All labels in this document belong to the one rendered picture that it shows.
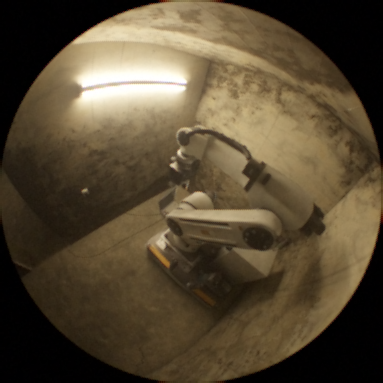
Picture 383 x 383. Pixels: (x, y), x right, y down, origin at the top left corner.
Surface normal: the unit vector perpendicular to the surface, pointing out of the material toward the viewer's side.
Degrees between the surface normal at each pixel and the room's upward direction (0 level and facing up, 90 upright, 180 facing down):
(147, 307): 0
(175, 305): 0
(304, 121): 90
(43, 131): 91
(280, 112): 90
